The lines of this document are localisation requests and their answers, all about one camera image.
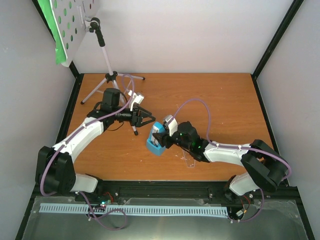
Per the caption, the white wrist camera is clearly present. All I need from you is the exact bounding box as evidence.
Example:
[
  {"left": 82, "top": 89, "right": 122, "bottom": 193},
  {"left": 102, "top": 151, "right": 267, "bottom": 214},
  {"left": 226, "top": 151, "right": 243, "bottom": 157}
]
[
  {"left": 163, "top": 114, "right": 178, "bottom": 137},
  {"left": 127, "top": 90, "right": 145, "bottom": 111}
]

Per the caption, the white music stand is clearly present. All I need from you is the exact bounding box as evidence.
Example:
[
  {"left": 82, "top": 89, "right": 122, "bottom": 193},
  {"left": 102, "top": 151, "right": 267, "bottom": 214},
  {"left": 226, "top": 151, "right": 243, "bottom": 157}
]
[{"left": 49, "top": 0, "right": 146, "bottom": 136}]

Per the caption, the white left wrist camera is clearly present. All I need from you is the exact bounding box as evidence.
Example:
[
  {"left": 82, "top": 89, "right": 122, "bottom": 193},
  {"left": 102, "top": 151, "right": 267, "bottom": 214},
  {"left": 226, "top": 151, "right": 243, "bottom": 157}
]
[{"left": 127, "top": 90, "right": 145, "bottom": 111}]

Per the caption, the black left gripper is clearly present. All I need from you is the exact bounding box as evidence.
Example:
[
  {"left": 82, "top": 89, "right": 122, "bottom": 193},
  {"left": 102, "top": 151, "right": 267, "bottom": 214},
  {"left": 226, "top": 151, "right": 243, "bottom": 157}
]
[{"left": 113, "top": 104, "right": 156, "bottom": 128}]

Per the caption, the black aluminium front rail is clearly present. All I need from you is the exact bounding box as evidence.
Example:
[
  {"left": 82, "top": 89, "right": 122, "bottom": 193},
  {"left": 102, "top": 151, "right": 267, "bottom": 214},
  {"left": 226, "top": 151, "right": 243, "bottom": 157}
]
[{"left": 32, "top": 179, "right": 301, "bottom": 213}]

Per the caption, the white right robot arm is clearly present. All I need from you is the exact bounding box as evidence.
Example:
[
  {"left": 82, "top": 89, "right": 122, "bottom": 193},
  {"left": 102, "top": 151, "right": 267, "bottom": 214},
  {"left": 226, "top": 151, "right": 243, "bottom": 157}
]
[{"left": 148, "top": 121, "right": 291, "bottom": 203}]

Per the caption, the clear plastic metronome cover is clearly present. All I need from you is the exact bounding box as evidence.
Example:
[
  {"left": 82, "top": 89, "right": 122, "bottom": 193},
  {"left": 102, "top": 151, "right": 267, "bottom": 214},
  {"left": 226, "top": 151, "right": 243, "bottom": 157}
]
[{"left": 181, "top": 149, "right": 196, "bottom": 168}]

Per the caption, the blue metronome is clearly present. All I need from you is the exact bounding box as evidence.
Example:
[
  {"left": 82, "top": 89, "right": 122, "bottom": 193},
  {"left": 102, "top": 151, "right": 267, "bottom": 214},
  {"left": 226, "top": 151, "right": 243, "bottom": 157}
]
[{"left": 146, "top": 121, "right": 166, "bottom": 156}]

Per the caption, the green sheet on stand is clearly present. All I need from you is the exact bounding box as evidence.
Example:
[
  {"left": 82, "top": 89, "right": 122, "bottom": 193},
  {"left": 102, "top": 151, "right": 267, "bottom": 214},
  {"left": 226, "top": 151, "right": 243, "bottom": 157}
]
[{"left": 37, "top": 0, "right": 67, "bottom": 65}]

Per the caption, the light blue slotted cable duct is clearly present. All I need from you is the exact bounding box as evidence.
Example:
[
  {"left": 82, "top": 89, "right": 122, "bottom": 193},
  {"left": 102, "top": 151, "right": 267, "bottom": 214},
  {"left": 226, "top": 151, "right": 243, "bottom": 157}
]
[{"left": 38, "top": 203, "right": 228, "bottom": 218}]

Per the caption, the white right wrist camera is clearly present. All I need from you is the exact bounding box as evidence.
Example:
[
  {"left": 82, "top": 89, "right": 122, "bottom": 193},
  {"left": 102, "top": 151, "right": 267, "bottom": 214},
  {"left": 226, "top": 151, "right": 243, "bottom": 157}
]
[{"left": 163, "top": 114, "right": 178, "bottom": 137}]

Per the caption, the small green led circuit board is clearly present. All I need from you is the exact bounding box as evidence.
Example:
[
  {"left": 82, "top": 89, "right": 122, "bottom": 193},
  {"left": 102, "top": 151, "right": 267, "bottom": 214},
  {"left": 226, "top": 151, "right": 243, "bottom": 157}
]
[{"left": 99, "top": 199, "right": 113, "bottom": 208}]

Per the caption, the black right frame post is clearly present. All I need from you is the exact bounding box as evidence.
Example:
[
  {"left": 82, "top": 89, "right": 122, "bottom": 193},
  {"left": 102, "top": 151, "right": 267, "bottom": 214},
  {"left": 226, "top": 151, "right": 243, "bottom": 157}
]
[{"left": 251, "top": 0, "right": 305, "bottom": 78}]

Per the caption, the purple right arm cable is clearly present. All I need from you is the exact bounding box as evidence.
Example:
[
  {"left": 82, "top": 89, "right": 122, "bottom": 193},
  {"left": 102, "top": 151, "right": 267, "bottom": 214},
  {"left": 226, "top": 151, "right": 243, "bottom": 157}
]
[{"left": 172, "top": 97, "right": 293, "bottom": 224}]

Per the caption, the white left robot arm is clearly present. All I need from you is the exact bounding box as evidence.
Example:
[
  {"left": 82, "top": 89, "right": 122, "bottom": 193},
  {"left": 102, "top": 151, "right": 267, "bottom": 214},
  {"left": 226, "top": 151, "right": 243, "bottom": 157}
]
[{"left": 35, "top": 88, "right": 156, "bottom": 202}]

